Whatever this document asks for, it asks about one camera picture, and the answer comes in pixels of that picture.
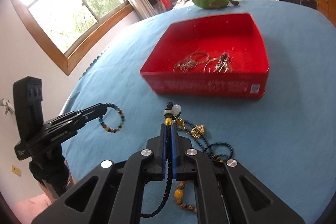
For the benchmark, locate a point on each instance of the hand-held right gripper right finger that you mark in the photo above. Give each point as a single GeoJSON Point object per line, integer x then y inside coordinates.
{"type": "Point", "coordinates": [173, 145]}

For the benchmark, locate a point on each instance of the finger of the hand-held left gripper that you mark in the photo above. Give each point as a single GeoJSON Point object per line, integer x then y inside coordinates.
{"type": "Point", "coordinates": [92, 111]}
{"type": "Point", "coordinates": [80, 119]}

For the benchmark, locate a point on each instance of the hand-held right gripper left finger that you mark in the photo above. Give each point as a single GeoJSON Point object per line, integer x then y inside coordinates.
{"type": "Point", "coordinates": [163, 145]}

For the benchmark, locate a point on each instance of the red tin box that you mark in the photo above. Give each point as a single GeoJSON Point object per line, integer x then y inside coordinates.
{"type": "Point", "coordinates": [210, 85]}

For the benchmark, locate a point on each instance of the silver wristwatch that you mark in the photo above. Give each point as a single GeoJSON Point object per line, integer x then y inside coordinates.
{"type": "Point", "coordinates": [223, 62]}

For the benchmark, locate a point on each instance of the person's left forearm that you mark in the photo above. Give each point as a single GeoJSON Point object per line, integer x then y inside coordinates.
{"type": "Point", "coordinates": [29, 207]}

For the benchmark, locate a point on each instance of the person's left hand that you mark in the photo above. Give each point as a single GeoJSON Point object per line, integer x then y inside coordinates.
{"type": "Point", "coordinates": [52, 174]}

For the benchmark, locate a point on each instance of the white wall hook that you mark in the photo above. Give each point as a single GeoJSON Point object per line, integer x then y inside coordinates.
{"type": "Point", "coordinates": [6, 106]}

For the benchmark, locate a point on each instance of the yellow wall socket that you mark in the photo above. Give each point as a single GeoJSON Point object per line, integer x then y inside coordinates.
{"type": "Point", "coordinates": [16, 170]}

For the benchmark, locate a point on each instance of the large wooden frame window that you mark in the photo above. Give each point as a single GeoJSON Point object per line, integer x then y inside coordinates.
{"type": "Point", "coordinates": [65, 3]}

